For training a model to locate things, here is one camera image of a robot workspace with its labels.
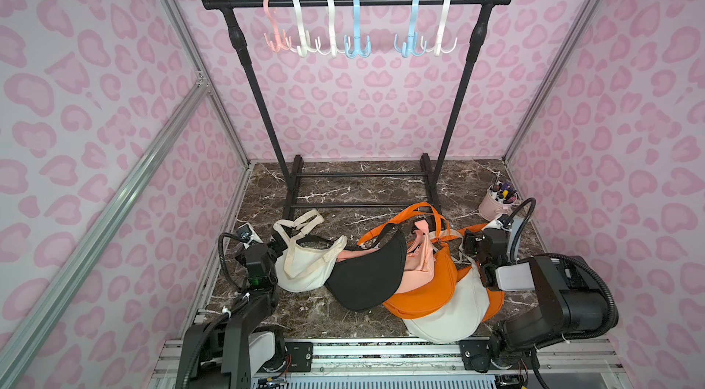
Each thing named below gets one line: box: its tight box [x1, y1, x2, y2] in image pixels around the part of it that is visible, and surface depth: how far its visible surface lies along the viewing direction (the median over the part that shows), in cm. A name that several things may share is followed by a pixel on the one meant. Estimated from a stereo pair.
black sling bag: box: [324, 224, 408, 312], surface depth 86 cm
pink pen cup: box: [478, 181, 518, 222], surface depth 95 cm
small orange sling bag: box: [358, 202, 459, 320], surface depth 80 cm
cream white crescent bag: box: [402, 263, 490, 345], surface depth 78 cm
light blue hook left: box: [344, 0, 371, 59], surface depth 65 cm
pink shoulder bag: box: [336, 220, 437, 294], surface depth 82 cm
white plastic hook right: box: [420, 0, 459, 57], surface depth 62 cm
